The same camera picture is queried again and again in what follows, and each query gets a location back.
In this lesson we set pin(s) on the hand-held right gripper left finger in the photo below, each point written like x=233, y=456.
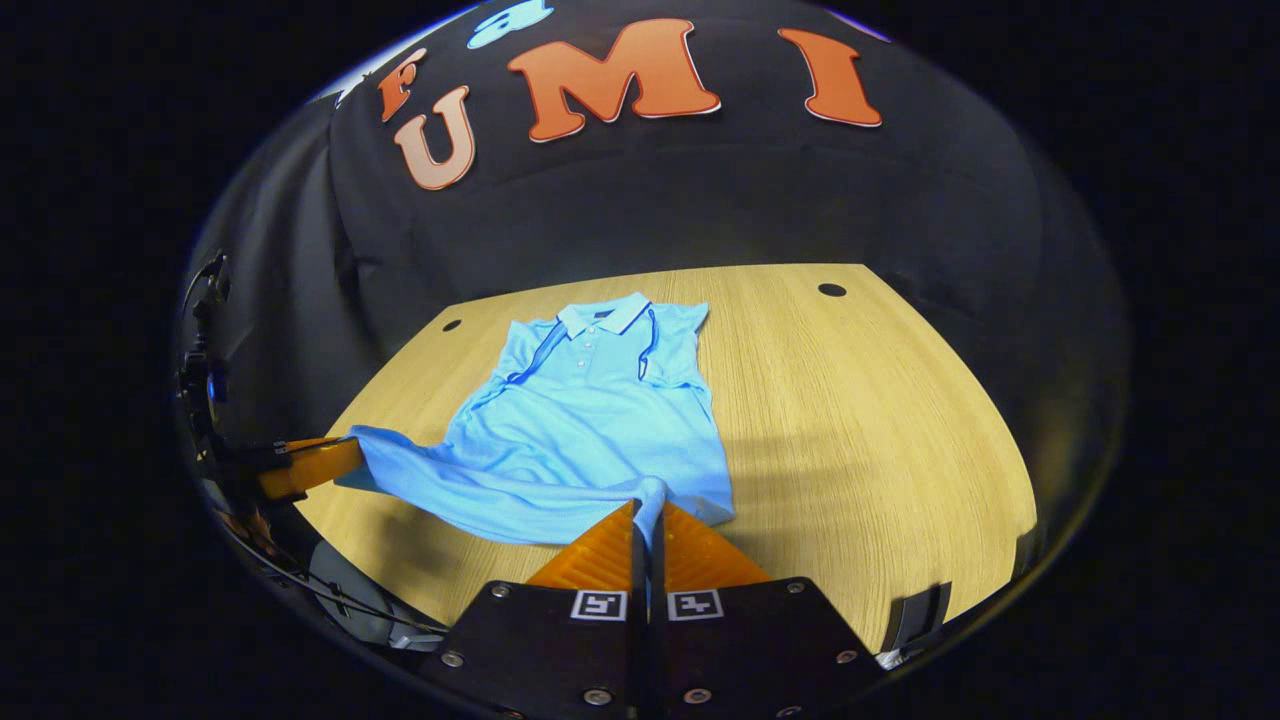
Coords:
x=560, y=650

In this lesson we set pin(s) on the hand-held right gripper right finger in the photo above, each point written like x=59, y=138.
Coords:
x=740, y=650

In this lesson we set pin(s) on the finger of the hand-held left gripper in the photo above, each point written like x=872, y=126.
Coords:
x=310, y=468

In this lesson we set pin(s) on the light blue T-shirt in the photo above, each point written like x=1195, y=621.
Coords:
x=580, y=440

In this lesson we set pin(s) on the black backdrop cloth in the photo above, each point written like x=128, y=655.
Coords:
x=700, y=200

